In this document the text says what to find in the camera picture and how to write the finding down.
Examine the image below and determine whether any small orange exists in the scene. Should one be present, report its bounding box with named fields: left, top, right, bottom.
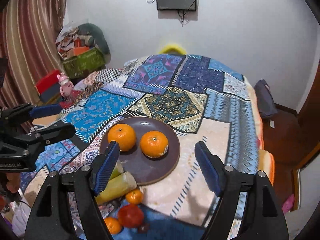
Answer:
left=103, top=216, right=123, bottom=235
left=125, top=189, right=144, bottom=205

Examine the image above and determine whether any pink toy figure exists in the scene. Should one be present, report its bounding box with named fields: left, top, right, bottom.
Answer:
left=57, top=72, right=75, bottom=98

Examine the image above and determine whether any grey-green pillow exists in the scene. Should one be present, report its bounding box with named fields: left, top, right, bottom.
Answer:
left=77, top=23, right=111, bottom=55

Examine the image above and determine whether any striped brown curtain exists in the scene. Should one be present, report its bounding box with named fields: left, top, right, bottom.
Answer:
left=0, top=0, right=68, bottom=133

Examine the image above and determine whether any blue patchwork blanket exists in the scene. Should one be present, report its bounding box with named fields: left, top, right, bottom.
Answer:
left=19, top=53, right=276, bottom=240

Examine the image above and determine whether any orange box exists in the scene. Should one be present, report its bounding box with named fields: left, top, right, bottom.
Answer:
left=68, top=46, right=91, bottom=57

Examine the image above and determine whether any red box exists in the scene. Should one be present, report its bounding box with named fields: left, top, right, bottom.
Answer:
left=34, top=69, right=62, bottom=93

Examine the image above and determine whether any green cardboard box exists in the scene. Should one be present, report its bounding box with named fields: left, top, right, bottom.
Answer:
left=62, top=48, right=106, bottom=78

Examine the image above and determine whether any dark grey bag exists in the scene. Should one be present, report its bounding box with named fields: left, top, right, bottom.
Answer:
left=253, top=79, right=278, bottom=118

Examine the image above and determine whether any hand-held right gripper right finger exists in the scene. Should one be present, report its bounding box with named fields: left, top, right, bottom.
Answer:
left=194, top=141, right=288, bottom=240

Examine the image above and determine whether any red tomato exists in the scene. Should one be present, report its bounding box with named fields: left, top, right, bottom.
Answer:
left=117, top=204, right=145, bottom=228

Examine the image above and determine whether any person's left hand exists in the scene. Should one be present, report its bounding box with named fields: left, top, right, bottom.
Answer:
left=5, top=173, right=22, bottom=193

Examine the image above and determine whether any large orange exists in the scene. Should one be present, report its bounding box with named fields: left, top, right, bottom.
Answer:
left=107, top=124, right=137, bottom=152
left=139, top=130, right=169, bottom=159

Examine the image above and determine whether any pink slipper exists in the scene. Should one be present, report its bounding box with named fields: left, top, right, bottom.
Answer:
left=282, top=193, right=296, bottom=213

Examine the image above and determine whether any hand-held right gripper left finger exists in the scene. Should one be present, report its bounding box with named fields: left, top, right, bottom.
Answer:
left=25, top=141, right=121, bottom=240

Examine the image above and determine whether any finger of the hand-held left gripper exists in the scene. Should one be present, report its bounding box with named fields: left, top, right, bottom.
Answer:
left=14, top=120, right=76, bottom=153
left=9, top=103, right=63, bottom=121

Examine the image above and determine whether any brown round plate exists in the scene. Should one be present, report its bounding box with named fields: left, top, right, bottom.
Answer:
left=100, top=116, right=181, bottom=186

